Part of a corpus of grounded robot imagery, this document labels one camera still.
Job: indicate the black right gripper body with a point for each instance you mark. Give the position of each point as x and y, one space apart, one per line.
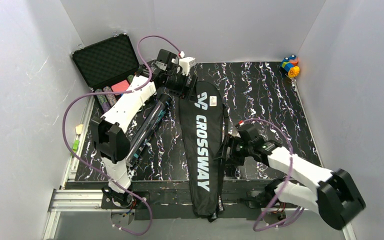
228 149

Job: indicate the black mounting base plate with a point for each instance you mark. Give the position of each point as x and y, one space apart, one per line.
172 199

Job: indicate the black shuttlecock tube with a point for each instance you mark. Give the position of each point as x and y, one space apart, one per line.
149 125

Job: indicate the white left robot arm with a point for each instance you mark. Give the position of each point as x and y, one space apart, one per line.
170 71

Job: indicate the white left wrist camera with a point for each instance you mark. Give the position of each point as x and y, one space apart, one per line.
186 64

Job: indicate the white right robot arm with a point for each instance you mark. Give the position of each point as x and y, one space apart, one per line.
333 195

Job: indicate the beige block on rail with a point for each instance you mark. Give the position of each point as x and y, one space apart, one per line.
79 129

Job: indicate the black poker chip case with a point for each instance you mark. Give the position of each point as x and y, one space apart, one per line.
107 62

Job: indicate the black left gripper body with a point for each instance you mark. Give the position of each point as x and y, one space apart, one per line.
181 87

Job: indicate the colourful toy blocks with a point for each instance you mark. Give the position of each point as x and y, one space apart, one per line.
290 65

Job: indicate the black Crossway racket bag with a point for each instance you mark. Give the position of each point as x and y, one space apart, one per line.
204 123

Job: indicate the green clip on rail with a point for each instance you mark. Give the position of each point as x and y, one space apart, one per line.
75 145

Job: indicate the pink playing card deck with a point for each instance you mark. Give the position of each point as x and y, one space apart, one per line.
120 87

